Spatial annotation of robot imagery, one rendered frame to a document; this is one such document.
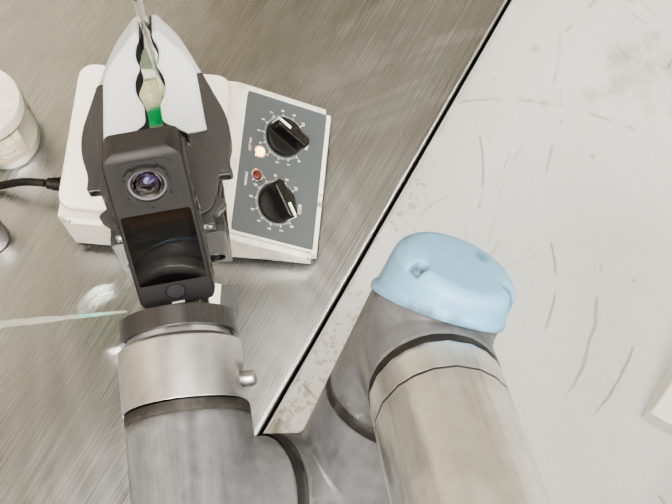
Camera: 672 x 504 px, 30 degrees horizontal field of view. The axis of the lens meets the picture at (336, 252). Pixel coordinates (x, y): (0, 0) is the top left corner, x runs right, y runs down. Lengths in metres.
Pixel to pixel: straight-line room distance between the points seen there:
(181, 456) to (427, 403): 0.16
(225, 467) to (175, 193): 0.16
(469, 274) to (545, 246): 0.36
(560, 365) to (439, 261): 0.35
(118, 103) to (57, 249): 0.28
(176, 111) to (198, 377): 0.17
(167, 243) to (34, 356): 0.33
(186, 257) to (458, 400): 0.19
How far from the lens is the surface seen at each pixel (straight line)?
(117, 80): 0.80
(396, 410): 0.64
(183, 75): 0.80
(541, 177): 1.06
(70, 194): 0.97
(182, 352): 0.73
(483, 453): 0.60
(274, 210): 0.98
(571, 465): 1.01
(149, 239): 0.72
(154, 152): 0.69
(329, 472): 0.75
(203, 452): 0.71
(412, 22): 1.11
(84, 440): 1.01
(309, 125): 1.03
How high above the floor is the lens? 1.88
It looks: 73 degrees down
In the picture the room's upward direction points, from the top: 1 degrees clockwise
